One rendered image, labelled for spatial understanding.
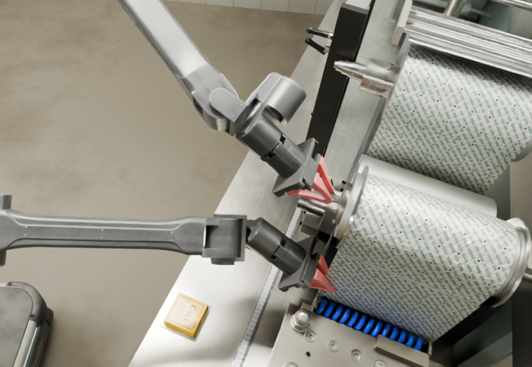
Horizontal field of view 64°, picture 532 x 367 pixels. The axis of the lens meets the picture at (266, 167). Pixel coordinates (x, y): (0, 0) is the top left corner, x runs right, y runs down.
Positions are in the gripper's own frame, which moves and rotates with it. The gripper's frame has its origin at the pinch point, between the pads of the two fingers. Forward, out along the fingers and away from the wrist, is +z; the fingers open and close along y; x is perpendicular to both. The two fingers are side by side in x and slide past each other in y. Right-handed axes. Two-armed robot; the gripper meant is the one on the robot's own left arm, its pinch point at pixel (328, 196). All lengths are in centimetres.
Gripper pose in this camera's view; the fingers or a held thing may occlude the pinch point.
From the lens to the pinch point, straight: 75.4
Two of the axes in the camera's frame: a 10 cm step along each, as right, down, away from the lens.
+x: 6.4, -3.1, -7.0
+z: 7.0, 6.0, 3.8
